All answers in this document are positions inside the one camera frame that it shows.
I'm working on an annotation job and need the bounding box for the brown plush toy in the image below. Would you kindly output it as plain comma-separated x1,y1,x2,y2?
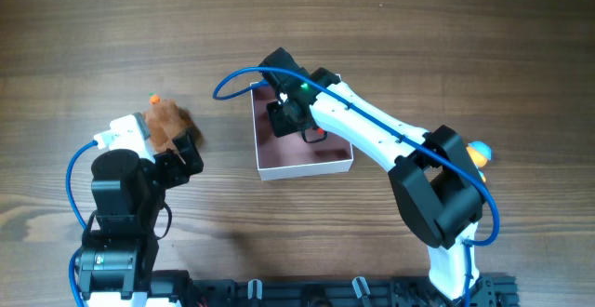
142,94,203,153

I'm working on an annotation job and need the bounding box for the orange duck toy blue cap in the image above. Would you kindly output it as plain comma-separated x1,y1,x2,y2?
467,141,492,182

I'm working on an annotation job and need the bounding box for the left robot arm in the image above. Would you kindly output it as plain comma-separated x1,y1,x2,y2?
69,128,205,306

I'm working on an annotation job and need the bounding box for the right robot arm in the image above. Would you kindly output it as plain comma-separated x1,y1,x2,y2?
260,48,485,300

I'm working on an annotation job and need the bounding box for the pink white open box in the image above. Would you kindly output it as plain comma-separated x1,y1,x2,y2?
251,87,353,180

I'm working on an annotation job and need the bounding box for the left blue cable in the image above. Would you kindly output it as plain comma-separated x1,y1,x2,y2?
64,139,99,307

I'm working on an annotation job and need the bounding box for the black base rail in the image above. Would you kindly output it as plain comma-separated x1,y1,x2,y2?
148,272,519,307

